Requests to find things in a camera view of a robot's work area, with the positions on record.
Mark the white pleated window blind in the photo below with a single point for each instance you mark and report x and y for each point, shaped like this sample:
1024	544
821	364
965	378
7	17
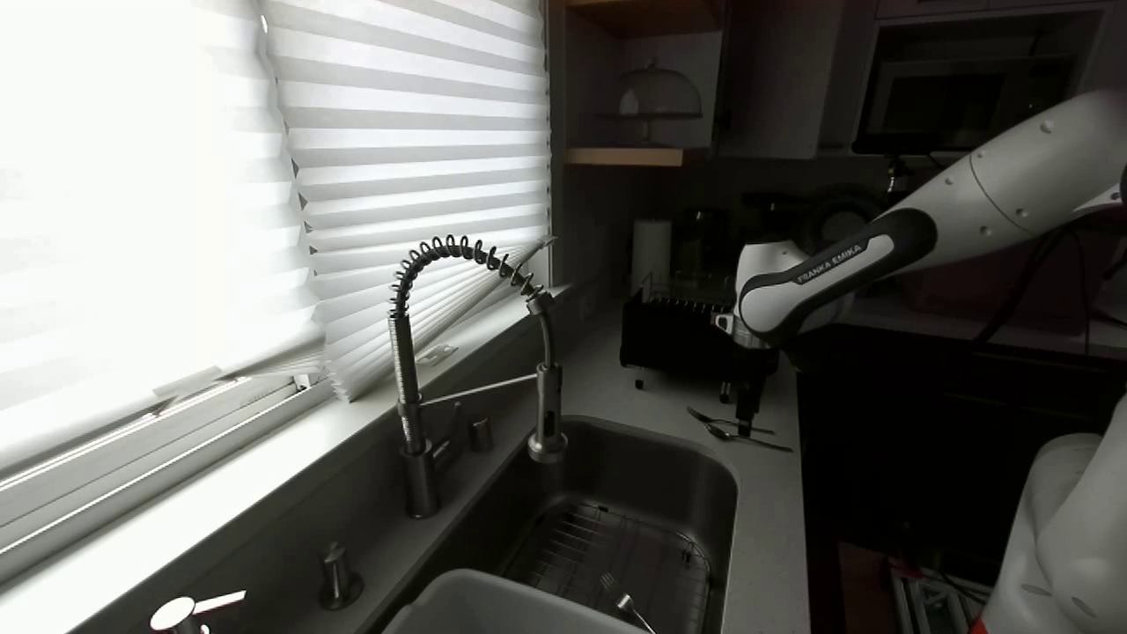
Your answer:
413	124

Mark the utensil in sink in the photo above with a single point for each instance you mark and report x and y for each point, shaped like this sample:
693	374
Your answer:
629	607

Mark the wire sink bottom grid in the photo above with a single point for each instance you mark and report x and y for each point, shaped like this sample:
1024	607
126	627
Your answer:
598	549

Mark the wooden wall shelf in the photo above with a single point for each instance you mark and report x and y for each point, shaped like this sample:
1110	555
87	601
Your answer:
629	156

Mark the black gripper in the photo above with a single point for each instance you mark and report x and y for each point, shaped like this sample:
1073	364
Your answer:
751	371

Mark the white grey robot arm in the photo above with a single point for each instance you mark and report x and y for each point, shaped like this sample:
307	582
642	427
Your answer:
1025	182

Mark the glass dome on shelf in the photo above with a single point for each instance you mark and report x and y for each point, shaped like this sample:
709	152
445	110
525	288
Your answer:
655	93

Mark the silver spoon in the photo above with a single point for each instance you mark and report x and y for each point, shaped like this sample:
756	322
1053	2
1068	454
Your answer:
732	434

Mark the white paper towel roll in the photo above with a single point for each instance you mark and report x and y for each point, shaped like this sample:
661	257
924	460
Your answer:
649	257

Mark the black dish drying rack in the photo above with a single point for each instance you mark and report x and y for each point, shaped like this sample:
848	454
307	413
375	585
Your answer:
673	340

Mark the chrome soap dispenser pump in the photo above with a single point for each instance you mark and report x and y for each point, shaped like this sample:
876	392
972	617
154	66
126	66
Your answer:
339	582

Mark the white handled dish brush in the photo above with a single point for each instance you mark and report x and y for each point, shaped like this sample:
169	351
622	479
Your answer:
183	614

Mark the small metal sink button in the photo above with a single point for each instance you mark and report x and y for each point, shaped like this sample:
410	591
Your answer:
479	434

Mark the white plastic wash basin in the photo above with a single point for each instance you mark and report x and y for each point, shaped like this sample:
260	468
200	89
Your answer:
483	602

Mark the silver fork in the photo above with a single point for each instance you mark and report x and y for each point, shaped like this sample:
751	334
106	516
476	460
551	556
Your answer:
720	419

